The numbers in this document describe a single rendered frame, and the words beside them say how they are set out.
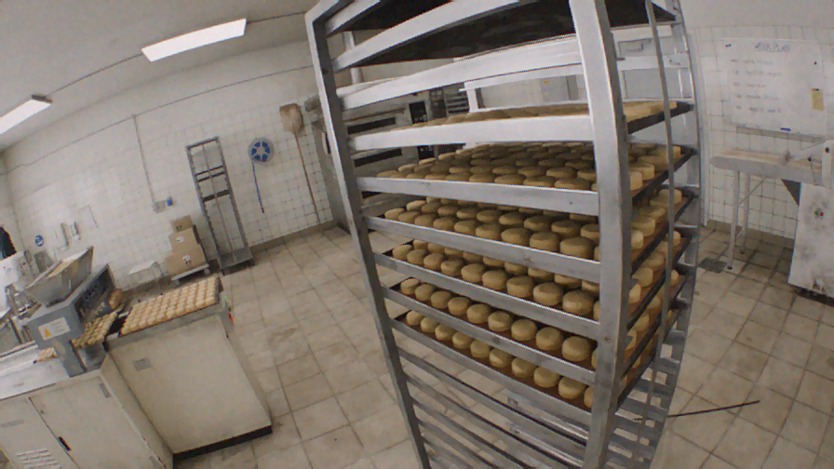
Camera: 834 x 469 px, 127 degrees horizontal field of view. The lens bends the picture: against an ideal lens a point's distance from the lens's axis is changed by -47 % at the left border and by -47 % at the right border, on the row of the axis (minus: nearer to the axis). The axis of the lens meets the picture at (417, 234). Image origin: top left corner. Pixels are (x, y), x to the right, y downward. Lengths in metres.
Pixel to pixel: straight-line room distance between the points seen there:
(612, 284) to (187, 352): 1.94
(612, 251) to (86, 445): 2.47
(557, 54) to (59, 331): 2.08
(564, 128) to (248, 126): 5.71
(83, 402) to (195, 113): 4.69
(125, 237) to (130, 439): 4.46
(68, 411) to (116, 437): 0.31
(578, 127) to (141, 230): 6.11
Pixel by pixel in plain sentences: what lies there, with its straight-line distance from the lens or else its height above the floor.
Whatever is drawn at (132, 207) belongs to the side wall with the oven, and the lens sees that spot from 6.27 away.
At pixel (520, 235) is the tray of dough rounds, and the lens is 0.62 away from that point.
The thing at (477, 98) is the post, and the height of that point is 1.55.
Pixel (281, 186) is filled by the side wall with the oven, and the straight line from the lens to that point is 6.09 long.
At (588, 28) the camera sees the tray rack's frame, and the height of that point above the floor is 1.61.
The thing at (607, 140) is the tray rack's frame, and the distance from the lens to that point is 0.42.
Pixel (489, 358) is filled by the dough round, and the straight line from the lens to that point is 0.83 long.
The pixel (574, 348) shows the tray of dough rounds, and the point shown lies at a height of 1.15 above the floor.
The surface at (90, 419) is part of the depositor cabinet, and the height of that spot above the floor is 0.58.
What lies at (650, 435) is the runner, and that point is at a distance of 1.28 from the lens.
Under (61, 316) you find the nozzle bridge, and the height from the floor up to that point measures 1.14.
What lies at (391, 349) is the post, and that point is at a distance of 1.04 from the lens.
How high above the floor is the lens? 1.55
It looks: 18 degrees down
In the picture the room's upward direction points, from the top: 11 degrees counter-clockwise
